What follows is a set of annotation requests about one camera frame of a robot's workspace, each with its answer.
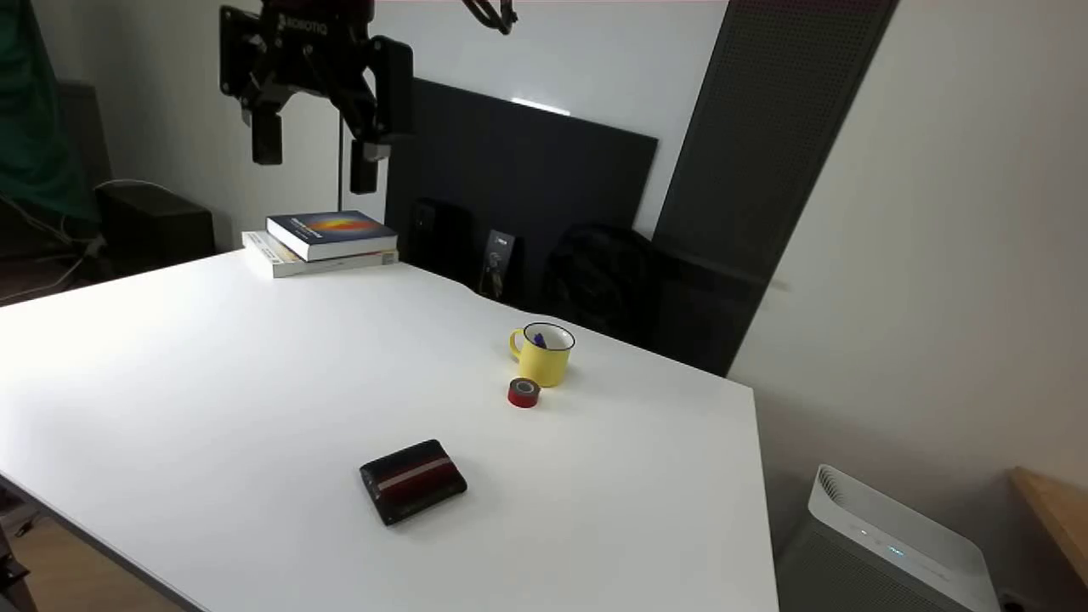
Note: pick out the black rectangular box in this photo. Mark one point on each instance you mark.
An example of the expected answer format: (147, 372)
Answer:
(412, 481)

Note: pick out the red tape roll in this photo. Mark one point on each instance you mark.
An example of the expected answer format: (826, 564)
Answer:
(521, 391)

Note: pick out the green cloth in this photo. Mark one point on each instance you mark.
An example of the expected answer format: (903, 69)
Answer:
(37, 162)

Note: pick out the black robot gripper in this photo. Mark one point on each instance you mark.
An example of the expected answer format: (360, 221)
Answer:
(319, 49)

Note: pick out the black backpack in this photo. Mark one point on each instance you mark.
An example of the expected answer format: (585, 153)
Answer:
(605, 279)

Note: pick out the wooden side table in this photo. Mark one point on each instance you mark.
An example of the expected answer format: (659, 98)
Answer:
(1061, 513)

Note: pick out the white lower book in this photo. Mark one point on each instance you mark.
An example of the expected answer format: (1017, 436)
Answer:
(272, 261)

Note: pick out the black equipment box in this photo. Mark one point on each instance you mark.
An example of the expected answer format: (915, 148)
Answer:
(147, 227)

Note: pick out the blue hardcover book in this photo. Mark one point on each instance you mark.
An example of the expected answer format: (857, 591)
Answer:
(332, 233)

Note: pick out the yellow enamel cup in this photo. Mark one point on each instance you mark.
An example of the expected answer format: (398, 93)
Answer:
(536, 362)

